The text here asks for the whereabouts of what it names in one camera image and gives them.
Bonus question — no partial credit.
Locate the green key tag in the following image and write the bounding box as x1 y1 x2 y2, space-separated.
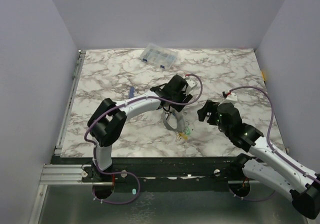
184 128 191 136

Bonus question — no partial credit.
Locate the yellow key tag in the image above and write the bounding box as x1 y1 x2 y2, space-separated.
180 133 188 140

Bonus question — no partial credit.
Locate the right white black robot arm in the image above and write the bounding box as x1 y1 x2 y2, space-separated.
197 100 320 220

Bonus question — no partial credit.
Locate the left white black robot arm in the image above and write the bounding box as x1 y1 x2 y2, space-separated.
84 74 197 182

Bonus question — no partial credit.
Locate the clear plastic organizer box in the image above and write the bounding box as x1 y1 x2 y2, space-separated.
140 43 178 70

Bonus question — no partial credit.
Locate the blue red screwdriver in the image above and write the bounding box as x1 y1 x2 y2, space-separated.
128 86 135 99

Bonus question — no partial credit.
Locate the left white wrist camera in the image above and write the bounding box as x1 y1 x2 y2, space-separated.
185 77 198 93

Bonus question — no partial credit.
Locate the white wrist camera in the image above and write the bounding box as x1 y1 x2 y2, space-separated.
223 92 238 105
185 77 198 93

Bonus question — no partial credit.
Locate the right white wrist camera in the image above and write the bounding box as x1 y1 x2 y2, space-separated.
223 92 238 105

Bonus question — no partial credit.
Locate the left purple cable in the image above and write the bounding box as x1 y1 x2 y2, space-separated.
83 73 203 175

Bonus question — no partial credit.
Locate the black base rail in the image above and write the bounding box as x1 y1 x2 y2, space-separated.
82 155 288 192

